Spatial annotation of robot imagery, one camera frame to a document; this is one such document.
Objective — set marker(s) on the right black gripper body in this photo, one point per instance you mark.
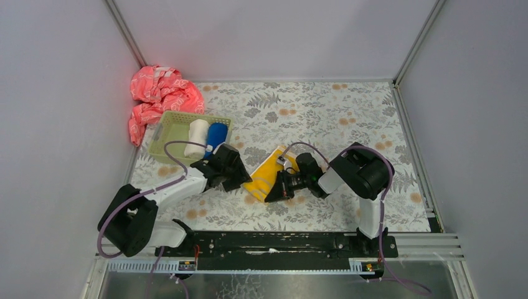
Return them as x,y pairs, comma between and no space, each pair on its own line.
282,185

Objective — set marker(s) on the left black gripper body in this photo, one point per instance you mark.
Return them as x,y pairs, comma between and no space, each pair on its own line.
230,173

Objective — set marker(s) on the yellow towel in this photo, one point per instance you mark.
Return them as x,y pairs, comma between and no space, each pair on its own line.
264,177

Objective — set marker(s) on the blue towel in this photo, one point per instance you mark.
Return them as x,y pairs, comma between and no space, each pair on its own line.
216,135

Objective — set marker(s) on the cream towel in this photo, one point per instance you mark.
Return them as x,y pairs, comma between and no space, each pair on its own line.
197,137

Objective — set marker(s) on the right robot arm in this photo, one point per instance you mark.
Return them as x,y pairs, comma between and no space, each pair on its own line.
365,171

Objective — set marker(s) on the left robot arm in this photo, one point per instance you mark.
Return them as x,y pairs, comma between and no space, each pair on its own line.
130,222

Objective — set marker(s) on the floral table mat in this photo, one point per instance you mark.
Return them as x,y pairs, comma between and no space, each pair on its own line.
329,116

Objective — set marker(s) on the green plastic basket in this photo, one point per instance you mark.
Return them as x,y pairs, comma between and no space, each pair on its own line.
175,126

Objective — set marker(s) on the pink patterned cloth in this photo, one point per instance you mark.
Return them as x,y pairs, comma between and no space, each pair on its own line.
159,89

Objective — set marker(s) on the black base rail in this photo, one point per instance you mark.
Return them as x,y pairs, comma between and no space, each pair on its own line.
319,251

